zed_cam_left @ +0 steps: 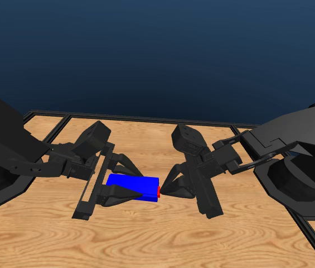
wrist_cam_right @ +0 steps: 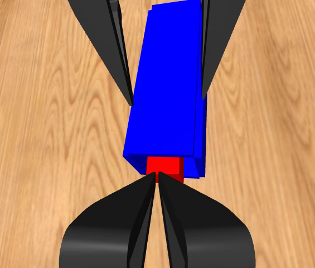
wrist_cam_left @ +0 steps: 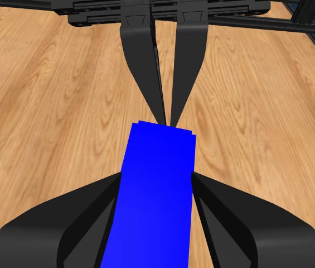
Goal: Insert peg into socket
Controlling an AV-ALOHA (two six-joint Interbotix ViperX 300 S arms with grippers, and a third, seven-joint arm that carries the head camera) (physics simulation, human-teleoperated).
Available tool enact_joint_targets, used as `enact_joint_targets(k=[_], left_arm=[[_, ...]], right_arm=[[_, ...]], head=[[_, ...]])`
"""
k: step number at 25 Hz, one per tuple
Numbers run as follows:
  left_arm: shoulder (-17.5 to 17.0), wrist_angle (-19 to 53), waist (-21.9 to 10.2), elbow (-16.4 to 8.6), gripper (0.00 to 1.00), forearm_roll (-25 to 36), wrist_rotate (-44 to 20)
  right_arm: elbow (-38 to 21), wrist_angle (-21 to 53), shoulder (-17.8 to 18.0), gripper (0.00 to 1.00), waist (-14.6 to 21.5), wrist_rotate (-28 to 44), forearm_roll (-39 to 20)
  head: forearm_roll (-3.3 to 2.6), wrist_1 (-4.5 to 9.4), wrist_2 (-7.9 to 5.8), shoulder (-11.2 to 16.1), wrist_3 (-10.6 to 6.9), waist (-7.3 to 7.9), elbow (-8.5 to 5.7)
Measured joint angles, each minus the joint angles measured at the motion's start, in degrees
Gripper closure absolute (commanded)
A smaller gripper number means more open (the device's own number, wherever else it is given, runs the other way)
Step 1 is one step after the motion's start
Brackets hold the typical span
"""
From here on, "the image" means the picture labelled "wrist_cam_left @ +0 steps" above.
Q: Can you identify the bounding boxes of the blue hollow socket block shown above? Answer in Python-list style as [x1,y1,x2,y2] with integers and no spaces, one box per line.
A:
[100,119,197,268]

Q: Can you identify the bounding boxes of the black table frame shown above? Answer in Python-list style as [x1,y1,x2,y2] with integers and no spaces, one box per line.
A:
[207,0,315,69]

